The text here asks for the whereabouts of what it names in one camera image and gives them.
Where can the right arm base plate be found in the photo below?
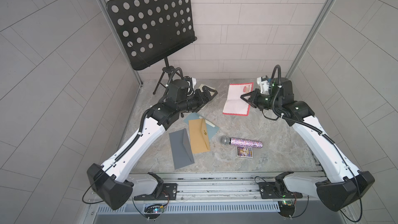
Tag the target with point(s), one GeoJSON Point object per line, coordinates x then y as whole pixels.
{"type": "Point", "coordinates": [268, 191]}

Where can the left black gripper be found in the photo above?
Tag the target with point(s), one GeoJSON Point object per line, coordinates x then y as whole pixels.
{"type": "Point", "coordinates": [201, 101]}

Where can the black perforated music stand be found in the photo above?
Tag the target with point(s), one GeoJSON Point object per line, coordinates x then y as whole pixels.
{"type": "Point", "coordinates": [152, 30]}

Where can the right circuit board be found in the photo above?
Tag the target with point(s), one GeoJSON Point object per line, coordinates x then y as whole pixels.
{"type": "Point", "coordinates": [286, 208]}

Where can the left circuit board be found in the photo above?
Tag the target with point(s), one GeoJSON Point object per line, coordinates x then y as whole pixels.
{"type": "Point", "coordinates": [152, 212]}

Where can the aluminium mounting rail frame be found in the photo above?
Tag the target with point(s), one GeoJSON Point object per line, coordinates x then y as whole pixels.
{"type": "Point", "coordinates": [202, 187]}

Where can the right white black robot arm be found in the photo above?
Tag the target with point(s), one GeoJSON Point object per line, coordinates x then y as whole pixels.
{"type": "Point", "coordinates": [344, 183]}

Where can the cream yellow envelope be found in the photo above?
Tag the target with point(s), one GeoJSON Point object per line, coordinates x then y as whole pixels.
{"type": "Point", "coordinates": [203, 87]}

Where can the light blue envelope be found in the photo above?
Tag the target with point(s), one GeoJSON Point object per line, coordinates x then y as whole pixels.
{"type": "Point", "coordinates": [211, 128]}

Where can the purple glitter microphone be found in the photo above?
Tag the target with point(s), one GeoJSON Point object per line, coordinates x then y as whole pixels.
{"type": "Point", "coordinates": [241, 142]}

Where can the small colourful card box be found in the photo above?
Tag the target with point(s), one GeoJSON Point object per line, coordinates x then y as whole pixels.
{"type": "Point", "coordinates": [244, 152]}

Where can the circuit board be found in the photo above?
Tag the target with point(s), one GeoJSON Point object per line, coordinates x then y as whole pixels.
{"type": "Point", "coordinates": [286, 208]}
{"type": "Point", "coordinates": [152, 212]}

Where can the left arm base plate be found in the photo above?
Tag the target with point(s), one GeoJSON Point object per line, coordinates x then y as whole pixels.
{"type": "Point", "coordinates": [163, 191]}

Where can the tan kraft envelope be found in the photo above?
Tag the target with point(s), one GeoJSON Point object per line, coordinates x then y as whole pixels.
{"type": "Point", "coordinates": [199, 136]}

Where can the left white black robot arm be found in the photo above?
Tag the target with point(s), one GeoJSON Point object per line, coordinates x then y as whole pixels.
{"type": "Point", "coordinates": [110, 180]}

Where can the dark grey envelope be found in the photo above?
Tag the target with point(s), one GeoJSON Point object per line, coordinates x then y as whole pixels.
{"type": "Point", "coordinates": [181, 149]}

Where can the pink white letter paper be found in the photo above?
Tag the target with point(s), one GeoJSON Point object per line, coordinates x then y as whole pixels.
{"type": "Point", "coordinates": [234, 104]}

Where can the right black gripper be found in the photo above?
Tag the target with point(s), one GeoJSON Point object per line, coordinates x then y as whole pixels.
{"type": "Point", "coordinates": [253, 101]}

